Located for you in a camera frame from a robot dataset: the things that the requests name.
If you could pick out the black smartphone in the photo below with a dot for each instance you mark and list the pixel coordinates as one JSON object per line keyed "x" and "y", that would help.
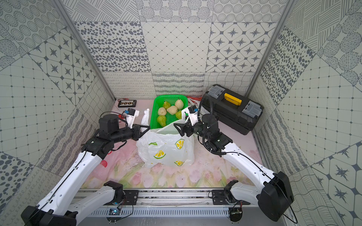
{"x": 126, "y": 103}

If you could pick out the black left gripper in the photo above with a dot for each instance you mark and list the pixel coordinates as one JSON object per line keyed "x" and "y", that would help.
{"x": 136, "y": 132}

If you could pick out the yellow-green small pear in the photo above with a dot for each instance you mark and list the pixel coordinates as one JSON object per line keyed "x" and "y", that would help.
{"x": 166, "y": 105}

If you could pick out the white plastic bag lemon print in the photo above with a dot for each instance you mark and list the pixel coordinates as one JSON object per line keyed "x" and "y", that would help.
{"x": 167, "y": 147}

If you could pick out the pale beige pear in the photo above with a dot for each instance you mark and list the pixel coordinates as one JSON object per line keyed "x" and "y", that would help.
{"x": 162, "y": 111}

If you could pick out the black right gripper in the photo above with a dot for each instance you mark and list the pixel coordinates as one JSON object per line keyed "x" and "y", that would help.
{"x": 189, "y": 126}

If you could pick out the black toolbox yellow latch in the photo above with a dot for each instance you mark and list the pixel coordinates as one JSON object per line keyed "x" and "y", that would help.
{"x": 233, "y": 109}

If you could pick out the pink plastic bag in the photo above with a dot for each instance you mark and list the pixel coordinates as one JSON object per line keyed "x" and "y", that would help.
{"x": 108, "y": 160}

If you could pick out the green pear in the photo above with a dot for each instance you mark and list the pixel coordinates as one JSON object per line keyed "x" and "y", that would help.
{"x": 161, "y": 119}

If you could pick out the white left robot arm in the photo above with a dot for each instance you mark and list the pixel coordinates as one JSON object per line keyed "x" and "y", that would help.
{"x": 56, "y": 209}

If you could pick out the red plastic bag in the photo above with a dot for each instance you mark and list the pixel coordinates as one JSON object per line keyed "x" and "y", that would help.
{"x": 195, "y": 99}

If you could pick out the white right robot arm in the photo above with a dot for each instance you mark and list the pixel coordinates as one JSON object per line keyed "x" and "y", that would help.
{"x": 272, "y": 191}

